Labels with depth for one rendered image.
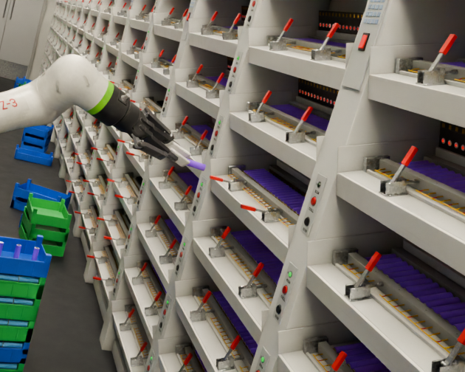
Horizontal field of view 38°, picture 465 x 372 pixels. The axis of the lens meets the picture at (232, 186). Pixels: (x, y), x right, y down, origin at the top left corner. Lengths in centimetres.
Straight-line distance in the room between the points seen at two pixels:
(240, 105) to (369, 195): 83
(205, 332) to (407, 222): 90
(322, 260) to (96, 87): 67
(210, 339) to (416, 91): 95
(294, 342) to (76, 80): 75
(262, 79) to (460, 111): 99
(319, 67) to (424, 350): 68
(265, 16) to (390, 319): 106
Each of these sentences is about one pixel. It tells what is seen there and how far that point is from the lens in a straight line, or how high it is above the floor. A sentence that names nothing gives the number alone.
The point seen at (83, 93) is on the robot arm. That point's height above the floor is 110.
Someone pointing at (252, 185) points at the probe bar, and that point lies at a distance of 178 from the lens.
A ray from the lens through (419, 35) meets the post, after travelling 134.
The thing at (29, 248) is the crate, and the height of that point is 43.
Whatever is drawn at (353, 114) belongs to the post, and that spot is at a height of 123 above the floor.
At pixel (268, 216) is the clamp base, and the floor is 95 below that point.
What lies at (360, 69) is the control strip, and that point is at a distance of 132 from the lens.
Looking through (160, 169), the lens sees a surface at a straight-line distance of 266.
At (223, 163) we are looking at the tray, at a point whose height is 98.
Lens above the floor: 127
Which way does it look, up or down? 10 degrees down
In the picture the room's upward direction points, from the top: 17 degrees clockwise
